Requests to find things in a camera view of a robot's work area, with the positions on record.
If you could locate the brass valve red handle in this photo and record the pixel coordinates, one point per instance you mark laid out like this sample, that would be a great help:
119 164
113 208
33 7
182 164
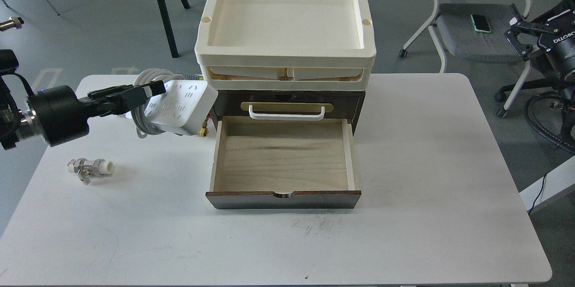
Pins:
203 130

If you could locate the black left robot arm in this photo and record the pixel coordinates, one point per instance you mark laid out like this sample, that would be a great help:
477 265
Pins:
17 124

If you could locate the white power strip with cable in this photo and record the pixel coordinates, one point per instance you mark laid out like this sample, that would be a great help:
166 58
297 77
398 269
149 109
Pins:
181 110

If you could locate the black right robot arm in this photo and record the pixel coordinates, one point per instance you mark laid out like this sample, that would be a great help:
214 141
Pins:
562 95

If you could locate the open wooden drawer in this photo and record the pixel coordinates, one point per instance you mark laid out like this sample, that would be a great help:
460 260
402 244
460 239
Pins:
264 164

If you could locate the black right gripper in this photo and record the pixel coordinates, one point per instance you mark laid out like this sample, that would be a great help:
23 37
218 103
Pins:
555 38

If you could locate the cream plastic tray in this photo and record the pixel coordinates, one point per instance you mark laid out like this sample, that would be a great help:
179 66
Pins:
286 78
286 33

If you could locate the green case smartphone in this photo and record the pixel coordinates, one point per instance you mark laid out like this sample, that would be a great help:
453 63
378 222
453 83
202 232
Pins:
480 23

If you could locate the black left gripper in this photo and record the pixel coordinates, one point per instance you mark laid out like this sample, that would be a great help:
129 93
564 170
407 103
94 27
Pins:
63 117

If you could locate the steel valve white ends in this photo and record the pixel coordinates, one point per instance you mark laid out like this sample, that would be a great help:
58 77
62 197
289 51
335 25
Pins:
85 168

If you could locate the cream plastic tray top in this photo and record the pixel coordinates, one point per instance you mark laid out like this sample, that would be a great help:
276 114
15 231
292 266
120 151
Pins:
286 33

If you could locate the cream plastic tray lower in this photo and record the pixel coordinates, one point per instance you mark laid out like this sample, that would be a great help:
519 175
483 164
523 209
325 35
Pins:
286 78

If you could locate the grey office chair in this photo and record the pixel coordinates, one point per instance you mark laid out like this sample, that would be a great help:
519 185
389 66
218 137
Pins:
495 33

